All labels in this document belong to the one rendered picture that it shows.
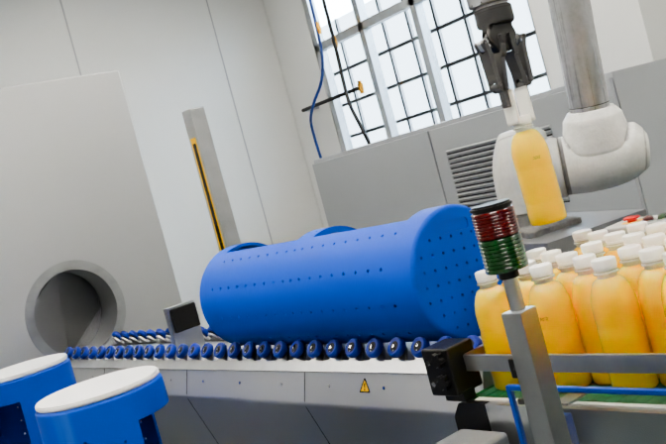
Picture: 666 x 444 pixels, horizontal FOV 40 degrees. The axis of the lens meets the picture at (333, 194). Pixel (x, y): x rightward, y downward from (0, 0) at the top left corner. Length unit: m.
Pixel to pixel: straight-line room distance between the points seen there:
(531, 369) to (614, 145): 1.12
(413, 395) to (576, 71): 0.93
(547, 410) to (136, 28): 6.17
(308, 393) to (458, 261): 0.56
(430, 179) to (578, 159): 1.90
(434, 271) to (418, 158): 2.40
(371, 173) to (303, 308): 2.50
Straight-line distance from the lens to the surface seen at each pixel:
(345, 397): 2.16
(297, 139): 7.63
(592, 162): 2.40
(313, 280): 2.11
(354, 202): 4.80
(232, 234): 3.24
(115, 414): 2.04
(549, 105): 3.61
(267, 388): 2.42
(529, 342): 1.36
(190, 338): 2.98
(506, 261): 1.33
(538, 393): 1.38
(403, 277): 1.87
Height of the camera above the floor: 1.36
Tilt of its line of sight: 1 degrees down
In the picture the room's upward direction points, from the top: 15 degrees counter-clockwise
